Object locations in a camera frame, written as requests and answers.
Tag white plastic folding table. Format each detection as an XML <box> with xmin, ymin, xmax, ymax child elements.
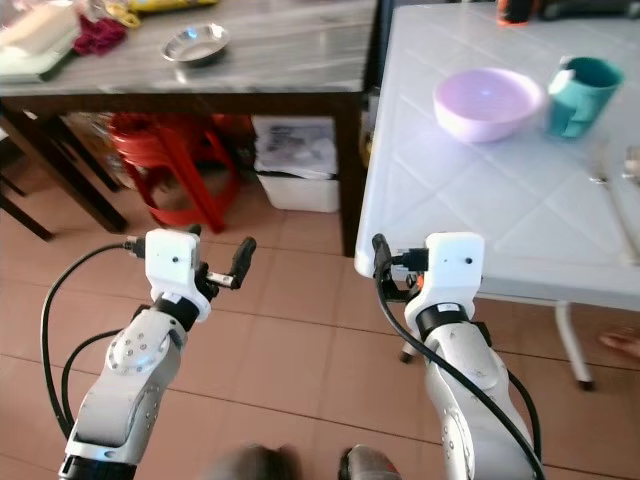
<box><xmin>352</xmin><ymin>0</ymin><xmax>640</xmax><ymax>393</ymax></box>

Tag purple plastic bowl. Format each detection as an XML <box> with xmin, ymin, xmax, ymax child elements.
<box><xmin>432</xmin><ymin>66</ymin><xmax>550</xmax><ymax>145</ymax></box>

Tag teal plastic mug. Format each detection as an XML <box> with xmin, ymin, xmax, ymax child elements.
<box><xmin>546</xmin><ymin>55</ymin><xmax>626</xmax><ymax>142</ymax></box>

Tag dark red cloth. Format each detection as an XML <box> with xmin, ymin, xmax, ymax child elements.
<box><xmin>72</xmin><ymin>14</ymin><xmax>130</xmax><ymax>57</ymax></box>

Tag orange and black object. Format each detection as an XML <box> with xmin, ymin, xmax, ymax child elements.
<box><xmin>495</xmin><ymin>0</ymin><xmax>543</xmax><ymax>26</ymax></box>

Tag dark wooden marble-top table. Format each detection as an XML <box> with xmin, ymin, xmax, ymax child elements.
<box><xmin>0</xmin><ymin>0</ymin><xmax>383</xmax><ymax>261</ymax></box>

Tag small steel bowl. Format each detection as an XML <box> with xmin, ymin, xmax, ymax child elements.
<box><xmin>162</xmin><ymin>21</ymin><xmax>232</xmax><ymax>69</ymax></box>

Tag white plastic bin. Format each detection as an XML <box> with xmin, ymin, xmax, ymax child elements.
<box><xmin>251</xmin><ymin>114</ymin><xmax>342</xmax><ymax>215</ymax></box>

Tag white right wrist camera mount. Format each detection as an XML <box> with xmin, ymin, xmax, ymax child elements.
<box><xmin>415</xmin><ymin>231</ymin><xmax>487</xmax><ymax>323</ymax></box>

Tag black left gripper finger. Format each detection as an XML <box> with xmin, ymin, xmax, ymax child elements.
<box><xmin>229</xmin><ymin>237</ymin><xmax>258</xmax><ymax>292</ymax></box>

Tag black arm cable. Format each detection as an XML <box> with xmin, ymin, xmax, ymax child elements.
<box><xmin>40</xmin><ymin>236</ymin><xmax>149</xmax><ymax>448</ymax></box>
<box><xmin>374</xmin><ymin>250</ymin><xmax>548</xmax><ymax>480</ymax></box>

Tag dark wooden chair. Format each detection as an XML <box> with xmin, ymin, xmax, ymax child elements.
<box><xmin>0</xmin><ymin>150</ymin><xmax>55</xmax><ymax>243</ymax></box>

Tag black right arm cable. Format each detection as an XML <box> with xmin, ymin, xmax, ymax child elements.
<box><xmin>374</xmin><ymin>250</ymin><xmax>548</xmax><ymax>480</ymax></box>

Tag pale rectangular tray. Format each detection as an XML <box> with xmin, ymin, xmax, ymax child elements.
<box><xmin>0</xmin><ymin>8</ymin><xmax>83</xmax><ymax>84</ymax></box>

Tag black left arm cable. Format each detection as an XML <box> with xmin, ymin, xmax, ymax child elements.
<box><xmin>40</xmin><ymin>236</ymin><xmax>149</xmax><ymax>448</ymax></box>

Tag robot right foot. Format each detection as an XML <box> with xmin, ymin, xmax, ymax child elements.
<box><xmin>339</xmin><ymin>444</ymin><xmax>407</xmax><ymax>480</ymax></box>

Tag metal spoon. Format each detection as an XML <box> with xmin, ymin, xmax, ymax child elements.
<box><xmin>588</xmin><ymin>142</ymin><xmax>640</xmax><ymax>267</ymax></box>

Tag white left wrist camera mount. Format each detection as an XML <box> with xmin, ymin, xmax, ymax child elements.
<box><xmin>145</xmin><ymin>227</ymin><xmax>210</xmax><ymax>323</ymax></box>

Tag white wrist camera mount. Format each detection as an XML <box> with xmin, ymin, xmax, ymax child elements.
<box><xmin>145</xmin><ymin>227</ymin><xmax>210</xmax><ymax>323</ymax></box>
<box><xmin>415</xmin><ymin>231</ymin><xmax>487</xmax><ymax>323</ymax></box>

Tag yellow-handled scissors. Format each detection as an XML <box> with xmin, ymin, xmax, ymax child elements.
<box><xmin>104</xmin><ymin>0</ymin><xmax>143</xmax><ymax>29</ymax></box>

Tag red plastic stool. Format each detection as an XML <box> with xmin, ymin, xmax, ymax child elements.
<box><xmin>107</xmin><ymin>112</ymin><xmax>243</xmax><ymax>235</ymax></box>

